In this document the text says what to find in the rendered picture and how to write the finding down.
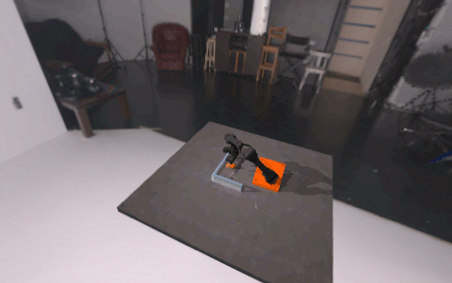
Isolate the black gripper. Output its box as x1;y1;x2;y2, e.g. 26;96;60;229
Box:
226;147;239;164

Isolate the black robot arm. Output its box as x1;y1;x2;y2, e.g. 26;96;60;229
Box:
223;134;279;185

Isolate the clear low wall corner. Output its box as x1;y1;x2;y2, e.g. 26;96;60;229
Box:
211;159;241;191

